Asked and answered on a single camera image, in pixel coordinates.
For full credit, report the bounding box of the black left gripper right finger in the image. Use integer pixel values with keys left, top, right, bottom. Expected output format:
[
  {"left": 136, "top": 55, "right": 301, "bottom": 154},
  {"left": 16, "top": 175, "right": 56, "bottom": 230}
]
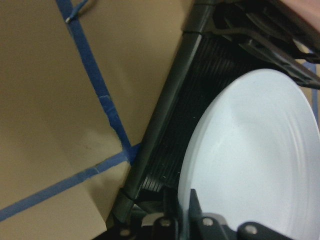
[{"left": 236, "top": 221, "right": 272, "bottom": 240}]

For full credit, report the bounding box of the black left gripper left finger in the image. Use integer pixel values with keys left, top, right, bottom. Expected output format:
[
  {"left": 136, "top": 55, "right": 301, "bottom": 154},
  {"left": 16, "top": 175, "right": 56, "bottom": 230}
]
[{"left": 188, "top": 189, "right": 234, "bottom": 240}]

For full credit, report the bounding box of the blue plate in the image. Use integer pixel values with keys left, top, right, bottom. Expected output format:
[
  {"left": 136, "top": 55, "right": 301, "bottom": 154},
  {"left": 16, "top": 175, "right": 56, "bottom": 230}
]
[{"left": 177, "top": 69, "right": 320, "bottom": 240}]

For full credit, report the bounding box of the pink plate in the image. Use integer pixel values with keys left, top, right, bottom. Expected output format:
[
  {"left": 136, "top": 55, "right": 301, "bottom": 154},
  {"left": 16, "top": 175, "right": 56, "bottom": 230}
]
[{"left": 277, "top": 0, "right": 320, "bottom": 51}]

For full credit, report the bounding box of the black dish rack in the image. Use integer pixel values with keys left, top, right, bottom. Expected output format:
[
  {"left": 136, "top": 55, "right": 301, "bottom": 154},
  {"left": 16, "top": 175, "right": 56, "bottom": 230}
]
[{"left": 104, "top": 0, "right": 320, "bottom": 226}]

